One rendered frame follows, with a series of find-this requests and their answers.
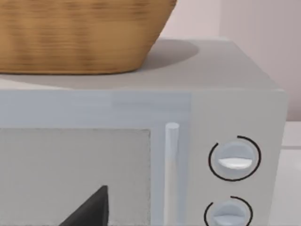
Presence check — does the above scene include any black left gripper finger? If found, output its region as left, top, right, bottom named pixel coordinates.
left=58, top=185, right=110, bottom=226

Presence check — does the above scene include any pale microwave door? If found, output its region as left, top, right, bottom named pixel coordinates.
left=0, top=92, right=191, bottom=226

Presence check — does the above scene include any pale microwave knob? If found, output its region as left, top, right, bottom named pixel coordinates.
left=215, top=141, right=255, bottom=178
left=211, top=200, right=246, bottom=226

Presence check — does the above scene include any pale microwave oven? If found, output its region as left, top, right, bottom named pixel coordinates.
left=0, top=39, right=288, bottom=226

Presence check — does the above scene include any woven wicker basket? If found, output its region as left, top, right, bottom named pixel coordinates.
left=0, top=0, right=177, bottom=75

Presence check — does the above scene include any pale microwave door handle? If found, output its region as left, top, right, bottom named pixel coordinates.
left=165, top=122, right=180, bottom=226

